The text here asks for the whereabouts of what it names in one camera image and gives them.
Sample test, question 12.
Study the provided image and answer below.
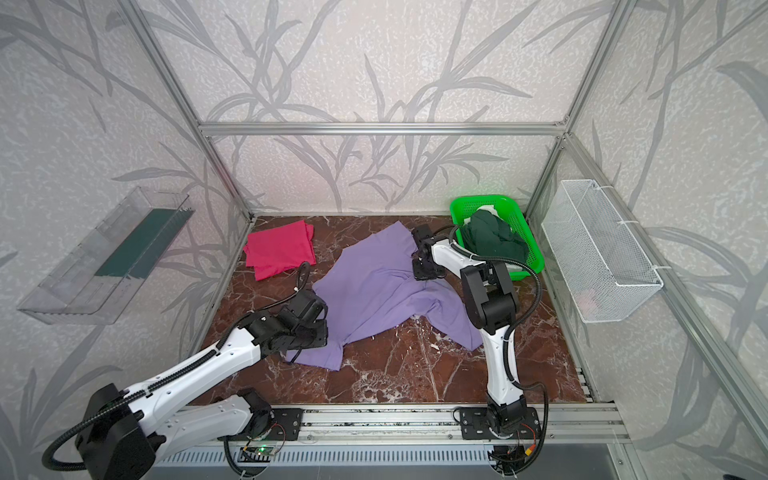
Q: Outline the purple printed t-shirt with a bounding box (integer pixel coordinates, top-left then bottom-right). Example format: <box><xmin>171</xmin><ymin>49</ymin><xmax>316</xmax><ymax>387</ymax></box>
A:
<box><xmin>285</xmin><ymin>222</ymin><xmax>482</xmax><ymax>371</ymax></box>

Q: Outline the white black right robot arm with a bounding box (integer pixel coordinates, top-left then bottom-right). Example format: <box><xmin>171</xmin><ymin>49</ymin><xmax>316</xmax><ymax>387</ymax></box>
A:
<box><xmin>412</xmin><ymin>229</ymin><xmax>547</xmax><ymax>444</ymax></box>

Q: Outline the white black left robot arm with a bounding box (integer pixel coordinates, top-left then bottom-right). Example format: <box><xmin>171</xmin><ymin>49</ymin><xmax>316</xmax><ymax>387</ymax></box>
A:
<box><xmin>75</xmin><ymin>290</ymin><xmax>328</xmax><ymax>479</ymax></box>

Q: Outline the dark green t-shirt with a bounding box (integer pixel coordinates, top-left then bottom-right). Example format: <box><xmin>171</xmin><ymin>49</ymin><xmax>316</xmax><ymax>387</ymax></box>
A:
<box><xmin>460</xmin><ymin>211</ymin><xmax>529</xmax><ymax>263</ymax></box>

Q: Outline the green plastic basket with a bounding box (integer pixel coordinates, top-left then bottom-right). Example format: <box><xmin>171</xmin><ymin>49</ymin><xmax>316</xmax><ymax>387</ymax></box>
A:
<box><xmin>433</xmin><ymin>195</ymin><xmax>545</xmax><ymax>281</ymax></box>

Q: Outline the folded magenta t-shirt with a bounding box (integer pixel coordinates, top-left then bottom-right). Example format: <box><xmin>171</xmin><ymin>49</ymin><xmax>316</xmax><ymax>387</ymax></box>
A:
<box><xmin>243</xmin><ymin>220</ymin><xmax>316</xmax><ymax>281</ymax></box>

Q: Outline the white t-shirt in basket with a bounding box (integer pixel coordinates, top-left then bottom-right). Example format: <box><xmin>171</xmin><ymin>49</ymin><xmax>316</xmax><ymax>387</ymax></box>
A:
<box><xmin>477</xmin><ymin>205</ymin><xmax>499</xmax><ymax>217</ymax></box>

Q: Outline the green circuit board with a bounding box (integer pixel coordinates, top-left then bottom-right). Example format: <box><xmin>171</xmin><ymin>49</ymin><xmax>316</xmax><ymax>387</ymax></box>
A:
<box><xmin>240</xmin><ymin>445</ymin><xmax>283</xmax><ymax>464</ymax></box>

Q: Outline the aluminium horizontal frame bar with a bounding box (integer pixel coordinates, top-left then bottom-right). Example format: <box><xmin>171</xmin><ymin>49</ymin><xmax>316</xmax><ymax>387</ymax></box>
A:
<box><xmin>199</xmin><ymin>122</ymin><xmax>565</xmax><ymax>136</ymax></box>

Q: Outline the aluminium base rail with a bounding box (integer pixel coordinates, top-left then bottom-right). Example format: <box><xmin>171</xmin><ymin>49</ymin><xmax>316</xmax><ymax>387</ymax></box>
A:
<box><xmin>149</xmin><ymin>403</ymin><xmax>631</xmax><ymax>448</ymax></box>

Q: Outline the white wire mesh basket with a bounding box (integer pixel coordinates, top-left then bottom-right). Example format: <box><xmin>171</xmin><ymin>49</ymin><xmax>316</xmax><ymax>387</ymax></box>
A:
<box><xmin>542</xmin><ymin>179</ymin><xmax>664</xmax><ymax>324</ymax></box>

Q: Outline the clear plastic wall tray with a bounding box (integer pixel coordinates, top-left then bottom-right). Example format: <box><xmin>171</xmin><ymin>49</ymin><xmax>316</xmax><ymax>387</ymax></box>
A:
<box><xmin>17</xmin><ymin>187</ymin><xmax>194</xmax><ymax>326</ymax></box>

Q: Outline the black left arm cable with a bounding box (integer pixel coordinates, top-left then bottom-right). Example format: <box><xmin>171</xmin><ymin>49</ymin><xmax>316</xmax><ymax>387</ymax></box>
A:
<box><xmin>40</xmin><ymin>262</ymin><xmax>313</xmax><ymax>472</ymax></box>

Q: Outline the aluminium frame post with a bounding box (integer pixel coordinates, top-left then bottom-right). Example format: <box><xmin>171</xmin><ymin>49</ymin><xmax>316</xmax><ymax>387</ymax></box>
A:
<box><xmin>117</xmin><ymin>0</ymin><xmax>254</xmax><ymax>221</ymax></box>
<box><xmin>525</xmin><ymin>0</ymin><xmax>637</xmax><ymax>220</ymax></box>

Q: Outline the left aluminium frame post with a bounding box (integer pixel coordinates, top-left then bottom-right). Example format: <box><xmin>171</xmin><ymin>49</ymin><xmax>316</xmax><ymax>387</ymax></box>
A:
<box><xmin>117</xmin><ymin>0</ymin><xmax>254</xmax><ymax>221</ymax></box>

